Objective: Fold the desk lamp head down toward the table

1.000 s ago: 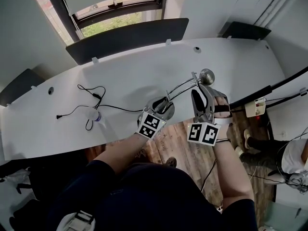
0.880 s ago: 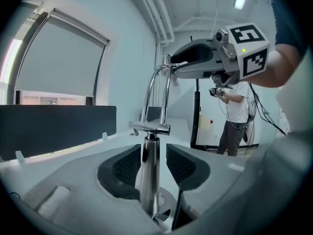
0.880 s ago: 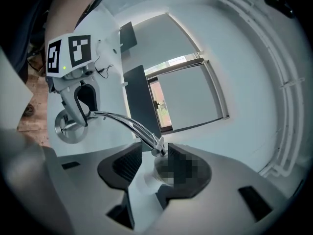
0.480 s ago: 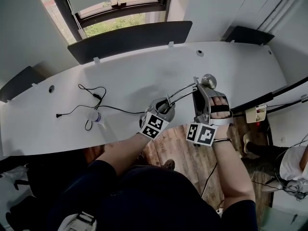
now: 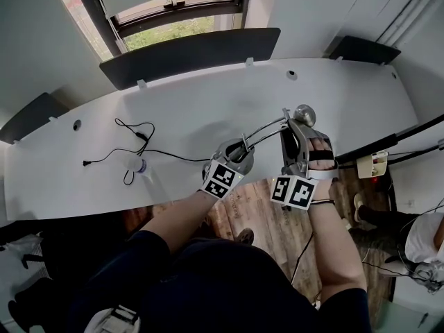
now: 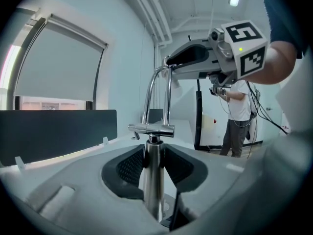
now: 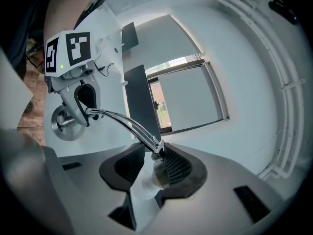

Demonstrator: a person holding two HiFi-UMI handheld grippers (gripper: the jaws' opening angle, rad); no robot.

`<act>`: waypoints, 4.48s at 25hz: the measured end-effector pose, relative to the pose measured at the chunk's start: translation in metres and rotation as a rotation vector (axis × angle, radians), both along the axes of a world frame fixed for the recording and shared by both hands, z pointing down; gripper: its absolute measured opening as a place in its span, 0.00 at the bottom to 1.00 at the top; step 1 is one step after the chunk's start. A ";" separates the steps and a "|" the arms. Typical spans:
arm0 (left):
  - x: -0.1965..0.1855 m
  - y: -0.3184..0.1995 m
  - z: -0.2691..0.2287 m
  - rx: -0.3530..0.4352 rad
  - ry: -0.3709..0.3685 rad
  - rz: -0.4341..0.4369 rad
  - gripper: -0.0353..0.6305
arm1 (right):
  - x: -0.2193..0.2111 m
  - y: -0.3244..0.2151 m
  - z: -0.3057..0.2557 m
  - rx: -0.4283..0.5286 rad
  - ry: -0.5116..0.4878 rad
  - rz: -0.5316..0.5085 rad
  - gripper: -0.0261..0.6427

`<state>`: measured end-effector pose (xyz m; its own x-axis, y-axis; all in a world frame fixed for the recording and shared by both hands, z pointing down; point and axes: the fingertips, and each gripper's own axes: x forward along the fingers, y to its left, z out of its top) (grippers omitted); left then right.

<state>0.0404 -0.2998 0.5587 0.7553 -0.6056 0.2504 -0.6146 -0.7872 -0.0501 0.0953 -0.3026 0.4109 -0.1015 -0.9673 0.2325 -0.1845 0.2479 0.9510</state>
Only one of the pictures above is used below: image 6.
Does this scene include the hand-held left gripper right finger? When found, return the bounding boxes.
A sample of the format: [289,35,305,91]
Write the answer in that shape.
[163,130,313,235]

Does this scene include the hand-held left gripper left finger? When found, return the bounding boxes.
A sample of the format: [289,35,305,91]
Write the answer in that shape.
[0,143,170,235]

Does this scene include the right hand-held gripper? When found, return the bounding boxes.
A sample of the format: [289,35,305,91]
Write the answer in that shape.
[167,20,268,87]

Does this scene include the silver desk lamp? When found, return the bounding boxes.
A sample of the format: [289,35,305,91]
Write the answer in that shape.
[128,57,184,227]

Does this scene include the person's right forearm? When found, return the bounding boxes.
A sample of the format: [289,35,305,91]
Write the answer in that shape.
[244,40,301,85]

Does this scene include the wide dark desk partition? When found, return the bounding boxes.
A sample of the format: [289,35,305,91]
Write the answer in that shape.
[0,109,118,167]

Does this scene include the white ceiling pipes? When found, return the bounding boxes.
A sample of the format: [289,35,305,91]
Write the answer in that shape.
[126,0,172,47]

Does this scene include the person's dark shirt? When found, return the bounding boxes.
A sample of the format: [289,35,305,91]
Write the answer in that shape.
[260,0,313,58]

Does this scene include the grey roller blind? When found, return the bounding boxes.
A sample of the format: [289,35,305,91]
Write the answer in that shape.
[14,14,109,102]

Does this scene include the black framed window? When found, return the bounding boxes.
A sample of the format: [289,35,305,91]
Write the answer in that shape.
[0,17,110,111]

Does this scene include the black power cable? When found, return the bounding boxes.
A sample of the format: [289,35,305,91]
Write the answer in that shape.
[161,191,191,232]

